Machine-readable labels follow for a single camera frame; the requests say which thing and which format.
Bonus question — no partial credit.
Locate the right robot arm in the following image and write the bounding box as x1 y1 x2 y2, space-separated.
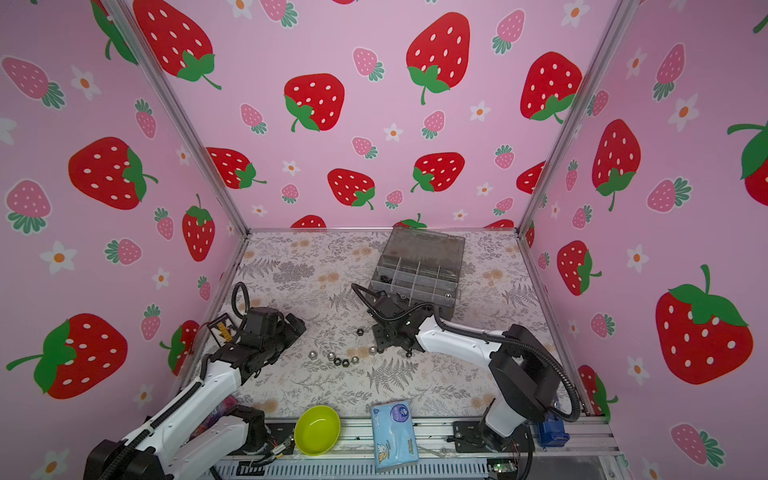
352 284 581 440

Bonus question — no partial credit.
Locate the small black framed card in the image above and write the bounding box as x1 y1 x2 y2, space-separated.
206 315 237 347

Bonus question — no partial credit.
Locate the blue tissue pack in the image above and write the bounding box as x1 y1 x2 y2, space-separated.
371 400 419 472

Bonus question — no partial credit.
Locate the blue tape dispenser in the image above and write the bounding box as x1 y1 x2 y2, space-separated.
537 417 570 448

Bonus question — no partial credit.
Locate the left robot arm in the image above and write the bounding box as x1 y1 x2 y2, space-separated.
84 307 306 479

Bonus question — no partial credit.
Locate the lime green bowl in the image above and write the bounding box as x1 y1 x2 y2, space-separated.
294 405 341 456

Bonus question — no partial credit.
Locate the aluminium front rail frame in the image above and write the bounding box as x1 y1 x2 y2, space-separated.
128 416 631 480

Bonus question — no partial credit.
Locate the grey plastic compartment organizer box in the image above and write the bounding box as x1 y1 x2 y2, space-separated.
369 226 465 320

